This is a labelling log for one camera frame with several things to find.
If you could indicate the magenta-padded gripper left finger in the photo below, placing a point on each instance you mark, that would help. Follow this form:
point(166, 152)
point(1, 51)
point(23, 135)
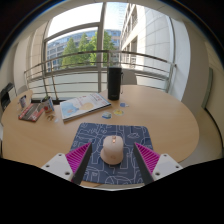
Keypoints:
point(58, 165)

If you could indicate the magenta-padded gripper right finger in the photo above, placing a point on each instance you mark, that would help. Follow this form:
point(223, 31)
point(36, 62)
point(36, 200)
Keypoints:
point(165, 165)

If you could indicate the white computer mouse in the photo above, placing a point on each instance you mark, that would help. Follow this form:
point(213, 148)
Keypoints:
point(112, 151)

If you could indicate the blue patterned mouse pad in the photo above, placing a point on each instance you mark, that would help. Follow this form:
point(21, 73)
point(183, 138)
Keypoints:
point(90, 136)

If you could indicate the small pale sticker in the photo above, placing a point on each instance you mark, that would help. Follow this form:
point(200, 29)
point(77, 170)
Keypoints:
point(56, 120)

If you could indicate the brown cutout sticker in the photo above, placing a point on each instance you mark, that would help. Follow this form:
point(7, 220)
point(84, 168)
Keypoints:
point(50, 117)

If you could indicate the red cover magazine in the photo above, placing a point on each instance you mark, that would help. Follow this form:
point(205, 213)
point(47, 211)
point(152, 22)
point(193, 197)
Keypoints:
point(31, 112)

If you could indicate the apple print plant pot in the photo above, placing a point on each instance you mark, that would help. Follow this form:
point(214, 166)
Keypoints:
point(48, 105)

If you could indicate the light blue cover magazine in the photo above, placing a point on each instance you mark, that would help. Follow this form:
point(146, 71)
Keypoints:
point(83, 106)

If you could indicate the blue green sticker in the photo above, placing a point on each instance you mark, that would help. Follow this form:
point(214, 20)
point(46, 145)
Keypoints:
point(106, 115)

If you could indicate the round yellow sticker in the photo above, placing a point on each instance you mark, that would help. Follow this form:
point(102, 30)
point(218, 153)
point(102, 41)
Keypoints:
point(118, 112)

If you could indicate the small blue sticker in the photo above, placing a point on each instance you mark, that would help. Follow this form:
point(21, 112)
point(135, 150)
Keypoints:
point(123, 104)

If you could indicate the white chair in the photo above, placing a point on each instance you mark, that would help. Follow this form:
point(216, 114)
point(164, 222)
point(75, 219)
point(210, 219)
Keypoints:
point(22, 90)
point(130, 77)

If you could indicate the black printer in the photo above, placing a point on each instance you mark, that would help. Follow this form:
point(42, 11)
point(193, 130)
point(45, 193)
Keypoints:
point(7, 96)

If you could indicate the black cylindrical bottle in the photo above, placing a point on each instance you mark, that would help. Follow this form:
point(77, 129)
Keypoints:
point(114, 85)

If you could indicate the metal balcony railing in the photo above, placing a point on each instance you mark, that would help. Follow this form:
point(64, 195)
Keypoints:
point(76, 54)

